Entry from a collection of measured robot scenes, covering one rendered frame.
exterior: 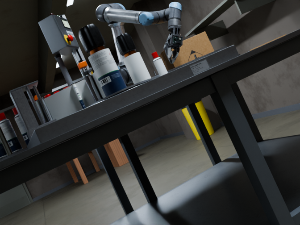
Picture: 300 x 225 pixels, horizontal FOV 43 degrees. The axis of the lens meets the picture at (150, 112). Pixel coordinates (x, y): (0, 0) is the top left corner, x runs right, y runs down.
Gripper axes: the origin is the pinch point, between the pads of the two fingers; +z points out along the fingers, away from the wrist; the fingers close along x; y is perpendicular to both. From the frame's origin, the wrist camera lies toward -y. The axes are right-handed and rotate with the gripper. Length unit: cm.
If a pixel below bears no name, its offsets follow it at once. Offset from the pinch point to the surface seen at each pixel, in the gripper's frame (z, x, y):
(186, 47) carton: -18.6, 17.9, -19.8
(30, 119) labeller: 45, -75, 16
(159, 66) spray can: 4.9, -8.1, 2.7
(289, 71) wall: -84, 242, -196
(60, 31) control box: -6, -64, 1
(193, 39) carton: -24.9, 22.0, -18.8
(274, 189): 70, 10, 82
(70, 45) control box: -1, -58, -2
